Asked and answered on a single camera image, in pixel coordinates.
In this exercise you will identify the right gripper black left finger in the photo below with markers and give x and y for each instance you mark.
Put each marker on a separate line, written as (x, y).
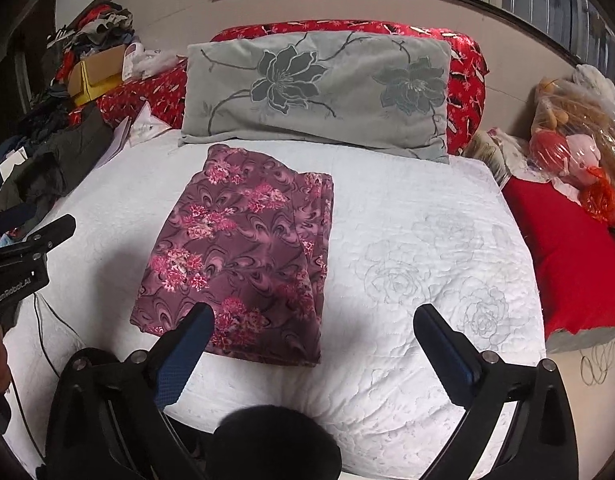
(107, 416)

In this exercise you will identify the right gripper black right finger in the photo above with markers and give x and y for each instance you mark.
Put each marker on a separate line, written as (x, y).
(540, 442)

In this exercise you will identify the purple floral cloth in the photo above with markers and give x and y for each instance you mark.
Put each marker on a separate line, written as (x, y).
(249, 236)

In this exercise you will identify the pile of clothes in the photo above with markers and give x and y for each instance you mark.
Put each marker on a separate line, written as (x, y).
(103, 27)

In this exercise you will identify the dark olive garment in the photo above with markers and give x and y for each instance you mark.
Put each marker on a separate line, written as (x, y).
(58, 165)

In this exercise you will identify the red blanket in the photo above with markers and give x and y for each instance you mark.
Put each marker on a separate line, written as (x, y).
(573, 257)

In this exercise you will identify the white paper sheet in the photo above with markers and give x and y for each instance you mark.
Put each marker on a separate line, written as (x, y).
(120, 137)

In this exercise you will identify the cardboard box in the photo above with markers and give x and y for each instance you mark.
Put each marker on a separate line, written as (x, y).
(96, 74)

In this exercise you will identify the white quilted bedspread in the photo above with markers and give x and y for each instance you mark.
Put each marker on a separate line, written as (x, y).
(405, 232)

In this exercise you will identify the red patterned bedding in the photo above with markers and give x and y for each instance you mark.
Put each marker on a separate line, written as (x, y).
(465, 90)

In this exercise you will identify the bagged stuffed toys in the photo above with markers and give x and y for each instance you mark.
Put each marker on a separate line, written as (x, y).
(573, 139)

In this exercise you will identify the grey floral pillow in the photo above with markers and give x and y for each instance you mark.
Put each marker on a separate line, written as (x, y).
(364, 90)

